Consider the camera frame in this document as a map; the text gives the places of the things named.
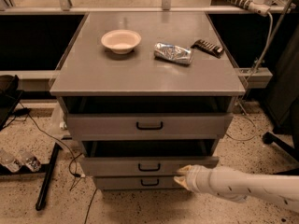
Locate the grey bottom drawer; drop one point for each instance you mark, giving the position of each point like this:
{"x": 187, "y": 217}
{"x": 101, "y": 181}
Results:
{"x": 138, "y": 182}

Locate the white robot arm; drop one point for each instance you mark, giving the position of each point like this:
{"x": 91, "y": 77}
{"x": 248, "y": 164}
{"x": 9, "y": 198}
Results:
{"x": 235, "y": 186}

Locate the clear water bottle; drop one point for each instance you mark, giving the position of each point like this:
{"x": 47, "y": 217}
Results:
{"x": 30, "y": 160}
{"x": 9, "y": 161}

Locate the white power strip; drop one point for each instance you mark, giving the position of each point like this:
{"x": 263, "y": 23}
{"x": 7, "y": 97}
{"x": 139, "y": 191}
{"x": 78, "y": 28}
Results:
{"x": 256, "y": 6}

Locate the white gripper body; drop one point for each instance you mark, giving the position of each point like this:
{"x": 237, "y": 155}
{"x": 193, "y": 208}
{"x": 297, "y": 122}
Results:
{"x": 197, "y": 179}

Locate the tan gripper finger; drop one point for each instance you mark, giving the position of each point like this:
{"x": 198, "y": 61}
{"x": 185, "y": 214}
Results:
{"x": 186, "y": 170}
{"x": 183, "y": 181}

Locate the crushed silver foil bag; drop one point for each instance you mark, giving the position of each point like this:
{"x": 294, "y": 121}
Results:
{"x": 173, "y": 53}

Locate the black ridged snack bar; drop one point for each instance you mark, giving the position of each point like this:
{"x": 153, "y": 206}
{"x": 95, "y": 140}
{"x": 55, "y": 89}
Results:
{"x": 208, "y": 48}

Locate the black chair at left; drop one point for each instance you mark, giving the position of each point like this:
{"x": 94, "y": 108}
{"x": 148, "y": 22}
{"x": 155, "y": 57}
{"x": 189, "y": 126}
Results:
{"x": 10, "y": 95}

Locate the grey top drawer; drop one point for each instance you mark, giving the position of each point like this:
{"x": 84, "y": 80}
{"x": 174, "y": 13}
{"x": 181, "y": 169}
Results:
{"x": 147, "y": 127}

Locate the black metal floor stand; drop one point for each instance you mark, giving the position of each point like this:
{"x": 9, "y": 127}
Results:
{"x": 46, "y": 169}

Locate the grey drawer cabinet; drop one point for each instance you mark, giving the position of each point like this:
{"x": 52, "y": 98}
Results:
{"x": 95, "y": 80}

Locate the right clear water bottle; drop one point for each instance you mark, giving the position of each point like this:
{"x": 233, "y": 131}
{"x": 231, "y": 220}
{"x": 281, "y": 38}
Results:
{"x": 30, "y": 160}

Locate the black office chair base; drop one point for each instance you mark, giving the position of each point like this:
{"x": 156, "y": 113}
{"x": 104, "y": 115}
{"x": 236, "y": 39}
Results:
{"x": 270, "y": 139}

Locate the grey drawer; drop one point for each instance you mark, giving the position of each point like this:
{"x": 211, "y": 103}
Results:
{"x": 147, "y": 127}
{"x": 144, "y": 157}
{"x": 138, "y": 182}

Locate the left clear water bottle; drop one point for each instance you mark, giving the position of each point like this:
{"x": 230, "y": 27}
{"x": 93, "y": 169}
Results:
{"x": 9, "y": 161}

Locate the white paper bowl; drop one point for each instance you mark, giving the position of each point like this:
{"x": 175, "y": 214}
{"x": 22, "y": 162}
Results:
{"x": 121, "y": 41}

